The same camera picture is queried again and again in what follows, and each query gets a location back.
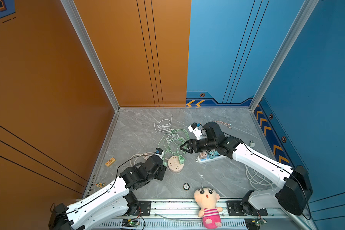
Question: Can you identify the small toy figure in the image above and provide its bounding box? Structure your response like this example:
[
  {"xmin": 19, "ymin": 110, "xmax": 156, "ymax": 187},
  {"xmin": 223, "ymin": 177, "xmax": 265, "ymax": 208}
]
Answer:
[{"xmin": 96, "ymin": 183, "xmax": 106, "ymax": 188}]

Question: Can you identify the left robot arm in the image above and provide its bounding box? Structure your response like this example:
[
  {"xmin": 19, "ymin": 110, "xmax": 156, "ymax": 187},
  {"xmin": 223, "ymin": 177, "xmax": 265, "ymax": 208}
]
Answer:
[{"xmin": 48, "ymin": 154, "xmax": 166, "ymax": 230}]

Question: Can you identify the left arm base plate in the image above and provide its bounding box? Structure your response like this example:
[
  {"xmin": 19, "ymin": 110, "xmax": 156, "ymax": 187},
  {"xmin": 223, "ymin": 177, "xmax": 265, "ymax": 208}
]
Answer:
[{"xmin": 136, "ymin": 200, "xmax": 151, "ymax": 217}]

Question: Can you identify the white blue power strip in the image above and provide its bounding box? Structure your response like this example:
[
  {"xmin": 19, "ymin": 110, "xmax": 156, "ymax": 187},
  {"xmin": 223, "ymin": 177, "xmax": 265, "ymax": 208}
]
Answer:
[{"xmin": 196, "ymin": 152, "xmax": 226, "ymax": 164}]

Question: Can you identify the white usb cable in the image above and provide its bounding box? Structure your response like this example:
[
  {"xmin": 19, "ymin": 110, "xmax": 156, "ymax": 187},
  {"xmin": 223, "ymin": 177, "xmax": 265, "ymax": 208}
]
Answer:
[{"xmin": 153, "ymin": 113, "xmax": 173, "ymax": 133}]

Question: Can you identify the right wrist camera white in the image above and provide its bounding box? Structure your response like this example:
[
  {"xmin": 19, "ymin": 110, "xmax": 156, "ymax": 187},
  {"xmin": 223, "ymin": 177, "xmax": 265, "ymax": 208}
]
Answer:
[{"xmin": 188, "ymin": 122, "xmax": 207, "ymax": 140}]

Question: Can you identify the green multi-head cable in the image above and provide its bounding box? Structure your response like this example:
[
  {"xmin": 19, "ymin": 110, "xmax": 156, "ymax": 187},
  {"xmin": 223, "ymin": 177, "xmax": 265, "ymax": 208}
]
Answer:
[{"xmin": 158, "ymin": 128, "xmax": 192, "ymax": 157}]

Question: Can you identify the black poker chip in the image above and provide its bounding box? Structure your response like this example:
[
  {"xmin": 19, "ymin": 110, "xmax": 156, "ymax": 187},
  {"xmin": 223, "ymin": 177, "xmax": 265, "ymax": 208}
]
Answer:
[{"xmin": 183, "ymin": 183, "xmax": 190, "ymax": 191}]

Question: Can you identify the plush doll pink dress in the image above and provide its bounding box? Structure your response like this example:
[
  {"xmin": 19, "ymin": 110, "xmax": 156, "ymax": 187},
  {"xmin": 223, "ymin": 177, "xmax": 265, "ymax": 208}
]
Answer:
[{"xmin": 194, "ymin": 187, "xmax": 223, "ymax": 230}]

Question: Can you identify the pink cord of round socket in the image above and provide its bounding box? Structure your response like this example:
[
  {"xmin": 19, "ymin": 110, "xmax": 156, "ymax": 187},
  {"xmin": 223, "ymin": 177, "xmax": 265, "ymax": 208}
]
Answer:
[{"xmin": 127, "ymin": 153, "xmax": 153, "ymax": 166}]

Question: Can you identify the white power strip cord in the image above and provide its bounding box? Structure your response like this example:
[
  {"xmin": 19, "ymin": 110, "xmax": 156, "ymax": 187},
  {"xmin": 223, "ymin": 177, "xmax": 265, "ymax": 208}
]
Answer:
[{"xmin": 244, "ymin": 165, "xmax": 277, "ymax": 192}]

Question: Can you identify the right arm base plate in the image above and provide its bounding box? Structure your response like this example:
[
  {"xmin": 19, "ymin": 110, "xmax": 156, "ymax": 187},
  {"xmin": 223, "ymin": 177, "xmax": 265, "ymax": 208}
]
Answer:
[{"xmin": 226, "ymin": 200, "xmax": 268, "ymax": 217}]

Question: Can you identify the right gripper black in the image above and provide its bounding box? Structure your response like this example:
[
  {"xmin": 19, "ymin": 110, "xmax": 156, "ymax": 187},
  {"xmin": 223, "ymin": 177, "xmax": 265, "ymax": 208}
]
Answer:
[{"xmin": 179, "ymin": 138, "xmax": 218, "ymax": 154}]

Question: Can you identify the small wooden block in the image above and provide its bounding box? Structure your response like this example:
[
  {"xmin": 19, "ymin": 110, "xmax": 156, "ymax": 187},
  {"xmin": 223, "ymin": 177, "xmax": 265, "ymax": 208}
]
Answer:
[{"xmin": 105, "ymin": 157, "xmax": 116, "ymax": 167}]

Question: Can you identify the left green circuit board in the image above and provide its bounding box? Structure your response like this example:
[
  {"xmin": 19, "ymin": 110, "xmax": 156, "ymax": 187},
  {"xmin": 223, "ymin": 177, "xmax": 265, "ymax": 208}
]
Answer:
[{"xmin": 121, "ymin": 219, "xmax": 140, "ymax": 230}]

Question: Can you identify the aluminium front rail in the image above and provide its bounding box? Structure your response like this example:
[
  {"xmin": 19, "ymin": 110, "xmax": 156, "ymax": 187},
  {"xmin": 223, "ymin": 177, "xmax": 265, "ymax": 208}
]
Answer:
[{"xmin": 64, "ymin": 198, "xmax": 317, "ymax": 230}]

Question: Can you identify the teal charger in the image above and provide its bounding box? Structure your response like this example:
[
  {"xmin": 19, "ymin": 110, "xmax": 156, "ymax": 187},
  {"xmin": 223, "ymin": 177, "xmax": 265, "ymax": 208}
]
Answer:
[{"xmin": 207, "ymin": 151, "xmax": 216, "ymax": 159}]

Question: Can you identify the green circuit board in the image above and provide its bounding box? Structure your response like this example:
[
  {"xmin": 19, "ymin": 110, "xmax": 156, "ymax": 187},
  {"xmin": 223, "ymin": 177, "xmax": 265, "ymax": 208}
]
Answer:
[
  {"xmin": 121, "ymin": 219, "xmax": 140, "ymax": 230},
  {"xmin": 245, "ymin": 218, "xmax": 267, "ymax": 230}
]

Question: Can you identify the right green circuit board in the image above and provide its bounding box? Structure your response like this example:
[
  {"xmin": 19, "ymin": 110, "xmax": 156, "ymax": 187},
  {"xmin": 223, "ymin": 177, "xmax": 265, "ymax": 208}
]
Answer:
[{"xmin": 245, "ymin": 218, "xmax": 267, "ymax": 230}]

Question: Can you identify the white three-pin plug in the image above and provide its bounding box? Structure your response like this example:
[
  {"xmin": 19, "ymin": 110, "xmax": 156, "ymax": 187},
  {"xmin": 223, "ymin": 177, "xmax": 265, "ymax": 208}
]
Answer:
[{"xmin": 248, "ymin": 140, "xmax": 255, "ymax": 148}]

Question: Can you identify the pink charger adapter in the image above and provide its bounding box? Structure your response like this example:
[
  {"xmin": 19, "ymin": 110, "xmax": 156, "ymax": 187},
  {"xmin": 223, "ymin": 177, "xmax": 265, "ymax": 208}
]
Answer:
[{"xmin": 199, "ymin": 152, "xmax": 208, "ymax": 160}]

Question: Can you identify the round pink power socket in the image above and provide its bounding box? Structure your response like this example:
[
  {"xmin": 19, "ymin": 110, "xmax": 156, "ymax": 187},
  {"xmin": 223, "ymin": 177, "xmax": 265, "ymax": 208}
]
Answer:
[{"xmin": 168, "ymin": 156, "xmax": 184, "ymax": 173}]

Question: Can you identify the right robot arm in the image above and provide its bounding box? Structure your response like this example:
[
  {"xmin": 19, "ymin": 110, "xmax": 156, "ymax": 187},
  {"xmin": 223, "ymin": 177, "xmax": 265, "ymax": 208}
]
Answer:
[{"xmin": 180, "ymin": 122, "xmax": 313, "ymax": 216}]

